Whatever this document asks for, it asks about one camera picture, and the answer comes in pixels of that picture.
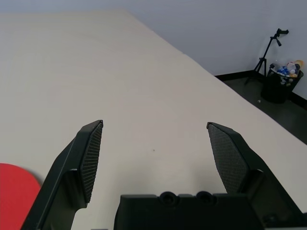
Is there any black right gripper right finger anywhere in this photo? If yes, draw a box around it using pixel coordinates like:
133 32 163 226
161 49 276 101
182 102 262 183
206 121 307 230

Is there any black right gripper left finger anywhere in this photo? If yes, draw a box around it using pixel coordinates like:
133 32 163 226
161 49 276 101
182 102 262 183
20 119 104 230

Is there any red ping-pong paddle striped handle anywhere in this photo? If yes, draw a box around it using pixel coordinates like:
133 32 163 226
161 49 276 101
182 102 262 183
0 162 43 230

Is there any black trash bin with rubbish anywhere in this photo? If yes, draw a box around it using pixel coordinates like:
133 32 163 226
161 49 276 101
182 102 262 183
260 59 305 104

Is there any black camera tripod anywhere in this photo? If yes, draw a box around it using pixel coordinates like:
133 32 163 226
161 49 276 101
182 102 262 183
244 28 290 86

